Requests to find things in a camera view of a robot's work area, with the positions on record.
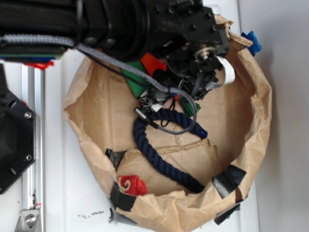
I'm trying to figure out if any orange toy carrot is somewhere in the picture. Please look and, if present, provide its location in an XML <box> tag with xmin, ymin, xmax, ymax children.
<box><xmin>140</xmin><ymin>54</ymin><xmax>181</xmax><ymax>102</ymax></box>

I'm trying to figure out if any black tape bottom left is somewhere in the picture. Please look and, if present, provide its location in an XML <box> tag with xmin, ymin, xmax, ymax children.
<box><xmin>110</xmin><ymin>182</ymin><xmax>137</xmax><ymax>212</ymax></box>

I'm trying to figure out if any white flat ribbon cable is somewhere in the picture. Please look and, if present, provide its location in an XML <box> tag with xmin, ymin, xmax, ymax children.
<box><xmin>216</xmin><ymin>55</ymin><xmax>236</xmax><ymax>85</ymax></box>

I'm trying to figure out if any black tape inner left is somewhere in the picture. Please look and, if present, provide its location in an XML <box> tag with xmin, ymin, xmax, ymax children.
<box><xmin>105</xmin><ymin>148</ymin><xmax>127</xmax><ymax>171</ymax></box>

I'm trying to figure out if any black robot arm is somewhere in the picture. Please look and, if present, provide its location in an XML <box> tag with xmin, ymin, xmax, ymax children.
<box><xmin>0</xmin><ymin>0</ymin><xmax>229</xmax><ymax>100</ymax></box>

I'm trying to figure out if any brown paper bag bin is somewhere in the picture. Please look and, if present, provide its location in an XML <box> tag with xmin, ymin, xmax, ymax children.
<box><xmin>63</xmin><ymin>15</ymin><xmax>272</xmax><ymax>232</ymax></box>

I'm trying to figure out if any green wooden block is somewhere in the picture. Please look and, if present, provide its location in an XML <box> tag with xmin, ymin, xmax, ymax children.
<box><xmin>122</xmin><ymin>60</ymin><xmax>155</xmax><ymax>98</ymax></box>

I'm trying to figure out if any blue tape piece right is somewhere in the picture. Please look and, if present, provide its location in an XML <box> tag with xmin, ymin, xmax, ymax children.
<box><xmin>241</xmin><ymin>31</ymin><xmax>262</xmax><ymax>57</ymax></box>

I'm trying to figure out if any grey braided cable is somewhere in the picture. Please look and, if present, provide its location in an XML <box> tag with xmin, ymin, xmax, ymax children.
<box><xmin>0</xmin><ymin>34</ymin><xmax>197</xmax><ymax>135</ymax></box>

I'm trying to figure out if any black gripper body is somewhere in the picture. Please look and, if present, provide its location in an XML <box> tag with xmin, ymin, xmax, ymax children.
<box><xmin>149</xmin><ymin>0</ymin><xmax>229</xmax><ymax>100</ymax></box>

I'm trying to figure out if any metal corner bracket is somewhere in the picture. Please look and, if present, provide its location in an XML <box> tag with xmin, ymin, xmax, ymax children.
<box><xmin>15</xmin><ymin>209</ymin><xmax>42</xmax><ymax>232</ymax></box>

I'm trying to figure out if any black tape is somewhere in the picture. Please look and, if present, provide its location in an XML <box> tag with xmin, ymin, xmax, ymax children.
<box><xmin>105</xmin><ymin>148</ymin><xmax>127</xmax><ymax>171</ymax></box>
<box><xmin>110</xmin><ymin>182</ymin><xmax>137</xmax><ymax>212</ymax></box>
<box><xmin>214</xmin><ymin>203</ymin><xmax>240</xmax><ymax>225</ymax></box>
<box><xmin>211</xmin><ymin>165</ymin><xmax>247</xmax><ymax>199</ymax></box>

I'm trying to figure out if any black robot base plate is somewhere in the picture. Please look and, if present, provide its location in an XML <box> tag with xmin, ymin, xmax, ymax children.
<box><xmin>0</xmin><ymin>64</ymin><xmax>34</xmax><ymax>194</ymax></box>

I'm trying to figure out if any black tape inner right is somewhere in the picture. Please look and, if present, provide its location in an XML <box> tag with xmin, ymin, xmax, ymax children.
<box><xmin>211</xmin><ymin>165</ymin><xmax>247</xmax><ymax>199</ymax></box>

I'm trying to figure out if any black tape bottom right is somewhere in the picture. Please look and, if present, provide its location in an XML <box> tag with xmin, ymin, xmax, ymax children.
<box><xmin>214</xmin><ymin>203</ymin><xmax>240</xmax><ymax>225</ymax></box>

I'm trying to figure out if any aluminium extrusion rail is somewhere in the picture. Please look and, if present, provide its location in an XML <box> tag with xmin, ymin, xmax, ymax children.
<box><xmin>22</xmin><ymin>65</ymin><xmax>45</xmax><ymax>210</ymax></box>

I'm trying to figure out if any dark blue rope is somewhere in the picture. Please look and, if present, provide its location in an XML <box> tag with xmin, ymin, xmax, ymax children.
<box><xmin>133</xmin><ymin>108</ymin><xmax>209</xmax><ymax>194</ymax></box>

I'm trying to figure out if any white plastic board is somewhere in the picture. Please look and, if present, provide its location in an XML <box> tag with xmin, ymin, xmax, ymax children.
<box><xmin>44</xmin><ymin>0</ymin><xmax>261</xmax><ymax>232</ymax></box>

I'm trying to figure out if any red paper scrap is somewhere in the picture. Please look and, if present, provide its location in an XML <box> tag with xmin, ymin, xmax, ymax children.
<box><xmin>119</xmin><ymin>175</ymin><xmax>148</xmax><ymax>196</ymax></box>

